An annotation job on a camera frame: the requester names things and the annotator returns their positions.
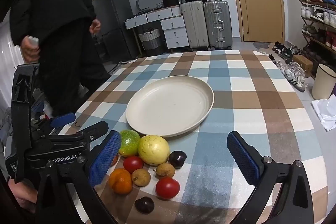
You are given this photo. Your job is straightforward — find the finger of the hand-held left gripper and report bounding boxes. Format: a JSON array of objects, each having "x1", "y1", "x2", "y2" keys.
[
  {"x1": 76, "y1": 121, "x2": 109, "y2": 146},
  {"x1": 39, "y1": 112, "x2": 76, "y2": 135}
]

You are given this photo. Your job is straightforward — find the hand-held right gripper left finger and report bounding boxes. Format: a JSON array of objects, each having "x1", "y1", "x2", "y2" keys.
[{"x1": 35, "y1": 130, "x2": 122, "y2": 224}]

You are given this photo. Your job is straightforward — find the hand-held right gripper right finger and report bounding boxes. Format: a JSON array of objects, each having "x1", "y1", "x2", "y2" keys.
[{"x1": 226, "y1": 131, "x2": 315, "y2": 224}]

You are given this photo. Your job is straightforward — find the red tomato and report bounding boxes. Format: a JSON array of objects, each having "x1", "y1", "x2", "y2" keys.
[
  {"x1": 123, "y1": 156, "x2": 144, "y2": 174},
  {"x1": 156, "y1": 177, "x2": 181, "y2": 199}
]

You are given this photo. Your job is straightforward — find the green passion fruit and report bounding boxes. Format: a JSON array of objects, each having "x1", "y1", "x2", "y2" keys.
[{"x1": 119, "y1": 130, "x2": 141, "y2": 157}]

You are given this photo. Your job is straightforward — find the yellow passion fruit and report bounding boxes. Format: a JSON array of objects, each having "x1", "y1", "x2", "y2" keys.
[{"x1": 138, "y1": 135, "x2": 171, "y2": 165}]

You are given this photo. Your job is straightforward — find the cream round plate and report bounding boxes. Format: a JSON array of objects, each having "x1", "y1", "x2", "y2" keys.
[{"x1": 126, "y1": 76, "x2": 214, "y2": 138}]

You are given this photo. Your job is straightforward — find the person's left hand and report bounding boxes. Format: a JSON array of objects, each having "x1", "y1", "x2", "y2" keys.
[{"x1": 8, "y1": 180, "x2": 38, "y2": 214}]

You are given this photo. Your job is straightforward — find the brown longan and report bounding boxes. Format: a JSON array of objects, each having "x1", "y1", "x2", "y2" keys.
[
  {"x1": 131, "y1": 168, "x2": 151, "y2": 188},
  {"x1": 153, "y1": 163, "x2": 175, "y2": 179}
]

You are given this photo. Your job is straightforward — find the white curtain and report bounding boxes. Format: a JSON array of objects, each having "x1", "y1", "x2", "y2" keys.
[{"x1": 0, "y1": 21, "x2": 23, "y2": 111}]

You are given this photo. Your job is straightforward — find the dark purple plum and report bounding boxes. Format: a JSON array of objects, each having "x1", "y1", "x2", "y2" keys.
[
  {"x1": 168, "y1": 151, "x2": 187, "y2": 169},
  {"x1": 135, "y1": 196, "x2": 155, "y2": 214}
]

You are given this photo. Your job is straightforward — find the striped floor rug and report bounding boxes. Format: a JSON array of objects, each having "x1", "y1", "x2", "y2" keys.
[{"x1": 108, "y1": 59, "x2": 137, "y2": 75}]

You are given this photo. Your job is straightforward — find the checkered tablecloth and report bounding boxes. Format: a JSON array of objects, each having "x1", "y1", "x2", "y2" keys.
[{"x1": 58, "y1": 50, "x2": 328, "y2": 224}]

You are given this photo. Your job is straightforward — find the white plastic bag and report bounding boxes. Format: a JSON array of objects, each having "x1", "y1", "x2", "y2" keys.
[{"x1": 311, "y1": 94, "x2": 336, "y2": 131}]

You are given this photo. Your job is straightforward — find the pile of shoes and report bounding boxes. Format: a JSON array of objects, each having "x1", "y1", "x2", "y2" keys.
[{"x1": 267, "y1": 41, "x2": 308, "y2": 93}]

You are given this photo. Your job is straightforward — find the woven laundry basket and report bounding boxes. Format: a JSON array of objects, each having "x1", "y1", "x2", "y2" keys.
[{"x1": 138, "y1": 28, "x2": 162, "y2": 50}]

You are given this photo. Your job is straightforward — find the cream waste bin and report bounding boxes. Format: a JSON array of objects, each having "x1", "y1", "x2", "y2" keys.
[{"x1": 312, "y1": 64, "x2": 336, "y2": 101}]

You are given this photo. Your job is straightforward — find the small cardboard box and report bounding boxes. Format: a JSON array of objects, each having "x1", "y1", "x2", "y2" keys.
[{"x1": 292, "y1": 54, "x2": 314, "y2": 78}]

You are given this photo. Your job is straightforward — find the grey refrigerator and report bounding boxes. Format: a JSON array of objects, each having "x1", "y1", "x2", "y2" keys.
[{"x1": 92, "y1": 0, "x2": 139, "y2": 62}]

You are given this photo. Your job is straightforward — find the grey door mat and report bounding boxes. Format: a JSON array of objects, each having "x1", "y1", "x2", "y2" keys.
[{"x1": 252, "y1": 41, "x2": 271, "y2": 49}]

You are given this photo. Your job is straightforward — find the white desk with drawers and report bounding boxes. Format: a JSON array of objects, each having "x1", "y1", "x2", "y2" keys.
[{"x1": 124, "y1": 7, "x2": 190, "y2": 50}]

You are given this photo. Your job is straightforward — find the silver suitcase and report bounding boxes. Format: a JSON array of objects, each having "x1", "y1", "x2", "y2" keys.
[{"x1": 203, "y1": 0, "x2": 234, "y2": 51}]

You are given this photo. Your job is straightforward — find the beige suitcase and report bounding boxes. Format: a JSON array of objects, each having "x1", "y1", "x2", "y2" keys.
[{"x1": 180, "y1": 1, "x2": 209, "y2": 52}]

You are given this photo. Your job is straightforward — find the shoe rack with shoes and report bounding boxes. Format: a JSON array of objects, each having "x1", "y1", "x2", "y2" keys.
[{"x1": 297, "y1": 0, "x2": 336, "y2": 57}]

